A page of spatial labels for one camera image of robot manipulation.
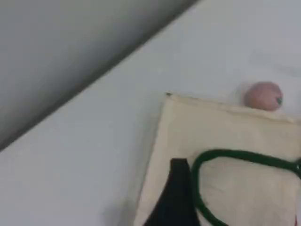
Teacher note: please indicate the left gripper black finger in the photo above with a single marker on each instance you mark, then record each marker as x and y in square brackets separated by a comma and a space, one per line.
[176, 202]

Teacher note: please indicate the pink round pastry green leaf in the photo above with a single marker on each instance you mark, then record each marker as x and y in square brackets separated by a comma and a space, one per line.
[261, 95]

